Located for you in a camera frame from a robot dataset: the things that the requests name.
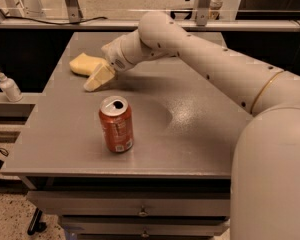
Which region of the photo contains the black cable on shelf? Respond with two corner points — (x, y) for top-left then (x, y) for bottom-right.
(0, 7), (109, 26)

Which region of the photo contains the yellow sponge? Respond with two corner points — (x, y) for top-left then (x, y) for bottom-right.
(69, 53), (106, 76)

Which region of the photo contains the metal frame post right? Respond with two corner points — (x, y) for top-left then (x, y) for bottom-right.
(194, 0), (211, 26)

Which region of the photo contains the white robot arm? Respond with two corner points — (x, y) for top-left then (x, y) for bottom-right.
(84, 11), (300, 240)

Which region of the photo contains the lower drawer front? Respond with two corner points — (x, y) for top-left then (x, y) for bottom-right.
(59, 216), (229, 237)

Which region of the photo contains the metal frame post left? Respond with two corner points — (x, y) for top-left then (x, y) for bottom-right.
(64, 0), (83, 24)

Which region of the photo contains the metal frame post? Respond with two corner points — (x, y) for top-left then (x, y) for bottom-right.
(64, 0), (83, 24)
(194, 0), (211, 26)

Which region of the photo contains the upper drawer front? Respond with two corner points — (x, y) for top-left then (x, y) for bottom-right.
(27, 191), (230, 217)

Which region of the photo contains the drawer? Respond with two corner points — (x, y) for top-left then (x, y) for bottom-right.
(59, 216), (229, 237)
(27, 191), (230, 217)

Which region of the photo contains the grey drawer cabinet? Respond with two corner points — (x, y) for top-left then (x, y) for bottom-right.
(3, 33), (250, 240)

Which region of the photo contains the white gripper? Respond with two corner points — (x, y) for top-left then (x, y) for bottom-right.
(84, 38), (134, 92)

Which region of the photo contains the white pump bottle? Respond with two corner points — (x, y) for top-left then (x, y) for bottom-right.
(0, 70), (23, 102)

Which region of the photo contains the red soda can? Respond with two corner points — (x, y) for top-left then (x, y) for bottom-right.
(99, 96), (134, 153)

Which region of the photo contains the black caster leg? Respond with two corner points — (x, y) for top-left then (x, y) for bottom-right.
(27, 208), (47, 236)

